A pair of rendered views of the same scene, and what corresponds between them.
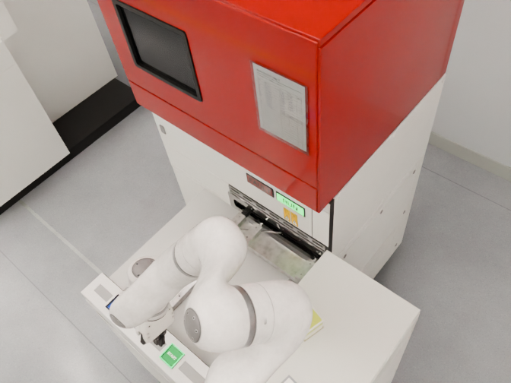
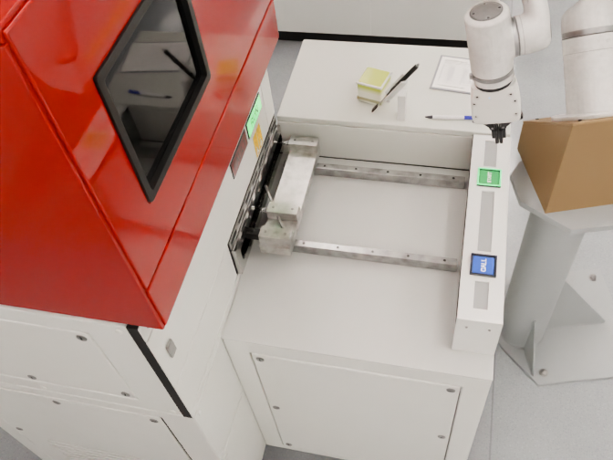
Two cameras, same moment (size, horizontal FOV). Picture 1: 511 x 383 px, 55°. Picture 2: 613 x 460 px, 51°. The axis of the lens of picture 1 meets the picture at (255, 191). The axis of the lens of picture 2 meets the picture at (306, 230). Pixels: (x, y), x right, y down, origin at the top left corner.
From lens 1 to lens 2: 1.75 m
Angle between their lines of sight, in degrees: 63
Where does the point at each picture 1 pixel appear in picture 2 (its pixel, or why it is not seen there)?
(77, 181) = not seen: outside the picture
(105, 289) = (474, 297)
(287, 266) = (306, 165)
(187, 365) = (486, 162)
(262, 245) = (291, 199)
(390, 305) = (312, 55)
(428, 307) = not seen: hidden behind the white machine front
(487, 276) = not seen: hidden behind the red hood
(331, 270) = (299, 103)
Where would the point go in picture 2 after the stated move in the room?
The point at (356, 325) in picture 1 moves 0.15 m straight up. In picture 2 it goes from (348, 67) to (345, 23)
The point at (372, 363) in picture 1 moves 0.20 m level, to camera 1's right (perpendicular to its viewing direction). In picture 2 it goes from (376, 47) to (335, 18)
